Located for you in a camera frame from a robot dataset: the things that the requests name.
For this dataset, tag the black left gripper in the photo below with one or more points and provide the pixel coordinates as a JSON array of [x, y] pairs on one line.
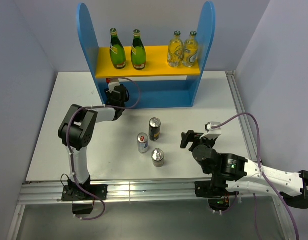
[[108, 95]]

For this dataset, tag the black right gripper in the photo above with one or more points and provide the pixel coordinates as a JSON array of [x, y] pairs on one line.
[[190, 136]]

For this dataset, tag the black yellow tonic can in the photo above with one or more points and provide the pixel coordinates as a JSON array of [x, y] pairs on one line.
[[154, 128], [157, 156]]

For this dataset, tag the green glass bottle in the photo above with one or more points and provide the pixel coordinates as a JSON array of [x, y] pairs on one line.
[[138, 54], [116, 51]]

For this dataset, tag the blue silver energy can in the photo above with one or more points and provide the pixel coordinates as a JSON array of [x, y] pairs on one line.
[[142, 142]]

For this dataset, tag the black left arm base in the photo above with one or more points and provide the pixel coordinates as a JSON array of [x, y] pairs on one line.
[[82, 203]]

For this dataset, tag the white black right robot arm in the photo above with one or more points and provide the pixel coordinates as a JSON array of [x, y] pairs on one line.
[[232, 174]]

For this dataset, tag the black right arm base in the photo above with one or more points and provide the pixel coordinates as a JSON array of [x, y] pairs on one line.
[[203, 189]]

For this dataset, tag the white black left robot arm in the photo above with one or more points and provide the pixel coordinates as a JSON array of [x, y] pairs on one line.
[[77, 128]]

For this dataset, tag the blue and yellow shelf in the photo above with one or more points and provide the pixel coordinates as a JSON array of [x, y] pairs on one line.
[[158, 85]]

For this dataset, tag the clear yellow glass bottle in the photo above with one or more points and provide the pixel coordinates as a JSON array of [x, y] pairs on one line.
[[175, 50], [190, 49]]

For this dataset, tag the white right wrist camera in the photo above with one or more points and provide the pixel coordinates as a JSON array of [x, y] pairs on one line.
[[213, 131]]

